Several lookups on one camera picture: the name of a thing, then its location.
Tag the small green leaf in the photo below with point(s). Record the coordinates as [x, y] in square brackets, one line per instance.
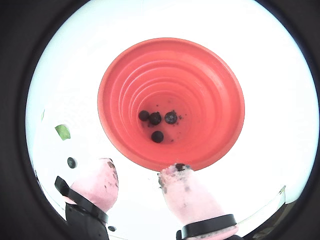
[63, 132]
[42, 115]

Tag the large white base sheet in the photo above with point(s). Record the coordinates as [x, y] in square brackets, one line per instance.
[140, 200]

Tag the large dark blueberry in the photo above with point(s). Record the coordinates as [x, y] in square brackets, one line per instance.
[72, 162]

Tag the small dark blueberry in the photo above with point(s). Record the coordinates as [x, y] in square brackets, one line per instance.
[143, 115]
[111, 228]
[171, 117]
[157, 136]
[155, 118]

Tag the black gripper finger with pink tip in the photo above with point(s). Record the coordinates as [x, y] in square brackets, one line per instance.
[190, 200]
[97, 190]

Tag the red collapsible silicone cup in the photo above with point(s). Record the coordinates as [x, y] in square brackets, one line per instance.
[212, 87]

